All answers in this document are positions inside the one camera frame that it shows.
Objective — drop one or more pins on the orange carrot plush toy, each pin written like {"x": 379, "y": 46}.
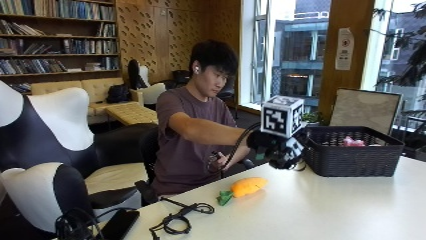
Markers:
{"x": 248, "y": 186}

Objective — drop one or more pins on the white marker cube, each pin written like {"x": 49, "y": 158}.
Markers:
{"x": 276, "y": 120}

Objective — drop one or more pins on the small green potted plant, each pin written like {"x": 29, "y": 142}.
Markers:
{"x": 312, "y": 117}

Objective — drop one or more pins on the black woven basket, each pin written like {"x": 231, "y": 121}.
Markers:
{"x": 351, "y": 161}

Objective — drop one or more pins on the pink soft toy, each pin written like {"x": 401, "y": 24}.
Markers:
{"x": 353, "y": 142}

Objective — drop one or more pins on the the person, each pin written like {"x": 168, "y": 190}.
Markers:
{"x": 187, "y": 150}

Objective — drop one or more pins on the framed beige board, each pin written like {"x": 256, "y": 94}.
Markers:
{"x": 364, "y": 110}

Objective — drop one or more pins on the dark chair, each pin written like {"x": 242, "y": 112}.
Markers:
{"x": 415, "y": 136}

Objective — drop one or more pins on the white earbud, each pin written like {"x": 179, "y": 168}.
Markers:
{"x": 196, "y": 69}

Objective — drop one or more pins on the dark armchair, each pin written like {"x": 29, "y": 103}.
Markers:
{"x": 182, "y": 77}

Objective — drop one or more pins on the beige tufted ottoman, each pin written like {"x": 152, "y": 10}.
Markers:
{"x": 132, "y": 114}

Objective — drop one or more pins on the black and white chair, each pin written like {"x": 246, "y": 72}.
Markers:
{"x": 31, "y": 193}
{"x": 41, "y": 133}
{"x": 148, "y": 90}

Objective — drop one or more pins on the black smartphone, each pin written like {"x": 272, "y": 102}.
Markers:
{"x": 120, "y": 224}

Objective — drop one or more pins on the black backpack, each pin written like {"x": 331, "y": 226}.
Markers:
{"x": 118, "y": 94}

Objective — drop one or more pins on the dark leafy tree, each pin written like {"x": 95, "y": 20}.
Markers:
{"x": 415, "y": 60}

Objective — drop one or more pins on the beige tufted sofa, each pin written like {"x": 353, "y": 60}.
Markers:
{"x": 95, "y": 88}

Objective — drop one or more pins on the wooden bookshelf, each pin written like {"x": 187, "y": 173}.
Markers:
{"x": 81, "y": 63}

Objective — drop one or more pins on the row of books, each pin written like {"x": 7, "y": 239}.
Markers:
{"x": 75, "y": 9}
{"x": 21, "y": 30}
{"x": 31, "y": 66}
{"x": 81, "y": 46}

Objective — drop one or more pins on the white paper wall sign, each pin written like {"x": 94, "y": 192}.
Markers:
{"x": 345, "y": 50}

